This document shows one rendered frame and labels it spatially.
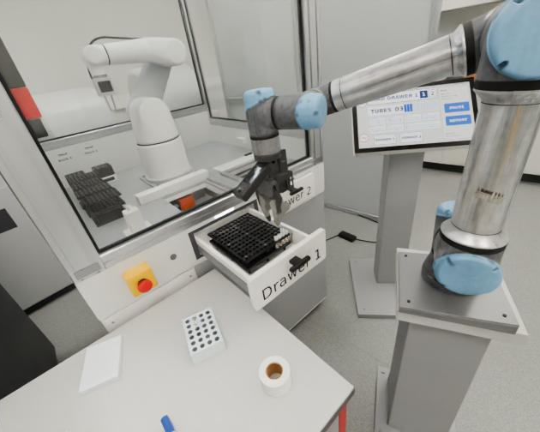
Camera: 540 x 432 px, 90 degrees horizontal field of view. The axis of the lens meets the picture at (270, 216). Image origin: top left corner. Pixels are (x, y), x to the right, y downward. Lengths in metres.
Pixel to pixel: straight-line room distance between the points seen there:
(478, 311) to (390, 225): 0.89
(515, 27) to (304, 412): 0.73
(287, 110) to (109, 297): 0.71
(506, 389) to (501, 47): 1.49
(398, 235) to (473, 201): 1.11
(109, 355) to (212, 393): 0.31
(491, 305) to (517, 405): 0.89
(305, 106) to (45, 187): 0.60
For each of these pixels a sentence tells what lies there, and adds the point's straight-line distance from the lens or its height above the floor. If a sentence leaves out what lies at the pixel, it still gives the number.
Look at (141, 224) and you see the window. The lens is 0.88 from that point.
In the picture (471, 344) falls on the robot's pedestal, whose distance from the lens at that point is 1.00.
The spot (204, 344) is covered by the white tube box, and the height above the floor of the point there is 0.79.
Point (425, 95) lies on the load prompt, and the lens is 1.50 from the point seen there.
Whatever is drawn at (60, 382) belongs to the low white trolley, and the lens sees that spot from 0.95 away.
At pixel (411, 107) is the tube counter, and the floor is 1.11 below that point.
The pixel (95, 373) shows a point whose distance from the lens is 0.89.
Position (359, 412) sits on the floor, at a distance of 1.53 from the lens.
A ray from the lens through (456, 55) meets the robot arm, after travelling 0.70.
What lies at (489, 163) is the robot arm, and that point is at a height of 1.19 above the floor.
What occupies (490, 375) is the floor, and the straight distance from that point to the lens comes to 1.78.
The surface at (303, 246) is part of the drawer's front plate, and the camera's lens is 0.77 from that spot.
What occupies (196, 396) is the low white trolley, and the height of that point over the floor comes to 0.76.
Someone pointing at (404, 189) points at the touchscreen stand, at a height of 0.71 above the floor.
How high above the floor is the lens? 1.39
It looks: 30 degrees down
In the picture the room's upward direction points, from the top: 8 degrees counter-clockwise
